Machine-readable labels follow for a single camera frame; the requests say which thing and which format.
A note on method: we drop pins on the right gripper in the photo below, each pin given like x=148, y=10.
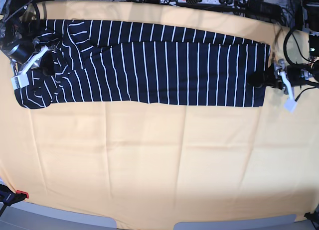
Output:
x=23, y=50

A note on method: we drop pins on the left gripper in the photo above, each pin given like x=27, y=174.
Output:
x=272, y=76

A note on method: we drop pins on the navy white striped T-shirt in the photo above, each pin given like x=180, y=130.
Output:
x=104, y=61

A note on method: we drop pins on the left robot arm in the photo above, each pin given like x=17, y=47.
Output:
x=300, y=46

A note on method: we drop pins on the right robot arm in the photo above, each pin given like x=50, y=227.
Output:
x=19, y=26

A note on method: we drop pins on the black power adapter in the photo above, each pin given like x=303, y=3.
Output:
x=265, y=9

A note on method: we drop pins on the yellow tablecloth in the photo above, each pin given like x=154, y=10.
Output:
x=150, y=167

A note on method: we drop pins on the red black clamp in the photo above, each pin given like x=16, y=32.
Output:
x=8, y=197

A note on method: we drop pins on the black clamp right corner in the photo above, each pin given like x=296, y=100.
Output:
x=314, y=218

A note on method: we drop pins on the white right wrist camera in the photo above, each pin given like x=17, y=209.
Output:
x=19, y=81

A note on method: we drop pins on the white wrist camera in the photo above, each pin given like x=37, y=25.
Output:
x=290, y=105
x=19, y=81

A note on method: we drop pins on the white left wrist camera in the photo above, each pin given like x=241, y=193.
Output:
x=290, y=105

